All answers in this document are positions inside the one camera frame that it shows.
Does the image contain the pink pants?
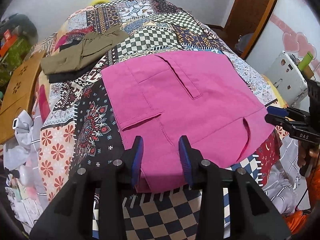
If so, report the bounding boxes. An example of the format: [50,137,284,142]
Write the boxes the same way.
[101,50,274,193]

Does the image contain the right hand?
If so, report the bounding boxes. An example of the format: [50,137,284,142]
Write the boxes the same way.
[298,140,319,178]

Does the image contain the white device with stickers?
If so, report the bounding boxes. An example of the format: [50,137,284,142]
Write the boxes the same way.
[265,51,308,106]

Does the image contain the patchwork patterned bedspread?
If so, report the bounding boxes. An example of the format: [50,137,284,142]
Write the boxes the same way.
[38,0,278,239]

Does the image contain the small white smartwatch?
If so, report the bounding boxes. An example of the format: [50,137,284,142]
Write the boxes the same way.
[12,118,18,130]

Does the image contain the wooden lap desk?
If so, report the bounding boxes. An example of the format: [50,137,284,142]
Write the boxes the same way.
[0,50,46,144]

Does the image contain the black folded garment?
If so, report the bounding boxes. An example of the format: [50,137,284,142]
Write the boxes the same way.
[41,40,112,83]

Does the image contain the green patterned storage bag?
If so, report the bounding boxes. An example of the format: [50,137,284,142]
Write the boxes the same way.
[1,36,31,87]

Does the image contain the olive green folded pants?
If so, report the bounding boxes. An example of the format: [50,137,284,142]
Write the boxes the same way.
[41,25,129,75]

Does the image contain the orange box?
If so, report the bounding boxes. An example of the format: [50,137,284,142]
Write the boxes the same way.
[0,30,18,57]

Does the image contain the grey neck pillow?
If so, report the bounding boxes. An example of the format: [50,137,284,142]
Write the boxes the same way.
[5,14,39,45]

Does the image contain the yellow round object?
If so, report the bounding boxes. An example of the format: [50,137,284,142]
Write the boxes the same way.
[89,0,111,6]

